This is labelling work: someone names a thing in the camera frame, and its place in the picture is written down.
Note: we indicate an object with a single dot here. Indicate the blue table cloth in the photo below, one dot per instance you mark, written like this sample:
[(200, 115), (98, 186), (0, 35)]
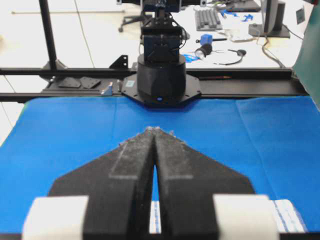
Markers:
[(273, 141)]

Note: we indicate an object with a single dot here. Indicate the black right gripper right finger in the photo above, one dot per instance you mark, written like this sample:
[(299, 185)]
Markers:
[(187, 181)]

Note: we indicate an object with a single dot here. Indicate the black aluminium frame rail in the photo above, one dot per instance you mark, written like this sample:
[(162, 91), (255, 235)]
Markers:
[(221, 83)]

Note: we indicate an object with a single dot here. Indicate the white blue striped towel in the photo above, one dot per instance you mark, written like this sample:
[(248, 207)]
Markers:
[(287, 218)]

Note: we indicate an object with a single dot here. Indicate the black office chair base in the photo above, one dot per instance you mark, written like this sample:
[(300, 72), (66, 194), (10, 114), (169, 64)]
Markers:
[(142, 18)]

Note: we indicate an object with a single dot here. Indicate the blue block tool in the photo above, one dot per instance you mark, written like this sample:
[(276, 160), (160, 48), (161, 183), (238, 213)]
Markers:
[(208, 39)]

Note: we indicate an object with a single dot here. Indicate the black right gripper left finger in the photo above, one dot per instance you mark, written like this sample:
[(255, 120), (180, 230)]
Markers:
[(108, 198)]

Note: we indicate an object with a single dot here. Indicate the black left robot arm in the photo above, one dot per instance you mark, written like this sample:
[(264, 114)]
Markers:
[(161, 36)]

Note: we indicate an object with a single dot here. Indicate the black monitor stand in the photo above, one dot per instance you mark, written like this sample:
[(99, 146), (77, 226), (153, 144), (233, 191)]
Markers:
[(272, 12)]

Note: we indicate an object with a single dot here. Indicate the black headset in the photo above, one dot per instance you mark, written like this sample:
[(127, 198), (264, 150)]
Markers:
[(229, 57)]

